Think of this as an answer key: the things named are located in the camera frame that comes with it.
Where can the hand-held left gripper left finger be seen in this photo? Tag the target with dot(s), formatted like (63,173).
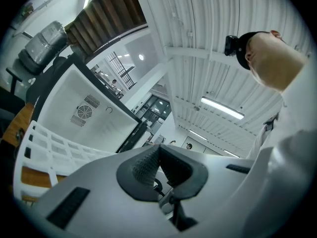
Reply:
(104,202)

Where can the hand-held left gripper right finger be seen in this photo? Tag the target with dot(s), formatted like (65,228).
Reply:
(218,182)

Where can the white plastic grid shelf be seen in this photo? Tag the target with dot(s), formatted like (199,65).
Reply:
(59,152)

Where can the black mini fridge white interior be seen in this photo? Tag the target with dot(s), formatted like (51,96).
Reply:
(74,93)

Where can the long ceiling tube light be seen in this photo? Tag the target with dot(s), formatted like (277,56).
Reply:
(231,153)
(197,135)
(86,1)
(221,107)

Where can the person's white shirt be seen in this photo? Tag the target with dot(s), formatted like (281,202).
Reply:
(294,133)

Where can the black framed glass door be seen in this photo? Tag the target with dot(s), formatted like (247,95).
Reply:
(154,110)

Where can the person's head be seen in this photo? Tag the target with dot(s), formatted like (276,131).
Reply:
(275,61)

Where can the black metal railing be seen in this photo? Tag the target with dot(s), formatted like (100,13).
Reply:
(122,68)

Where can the round ceiling light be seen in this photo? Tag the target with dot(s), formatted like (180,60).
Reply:
(141,56)

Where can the plastic-wrapped grey office chair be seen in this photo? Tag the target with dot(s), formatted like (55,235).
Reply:
(42,46)

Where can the brown wooden staircase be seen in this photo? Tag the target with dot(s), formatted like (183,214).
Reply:
(109,14)

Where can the black head-worn camera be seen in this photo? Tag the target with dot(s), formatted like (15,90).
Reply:
(230,44)

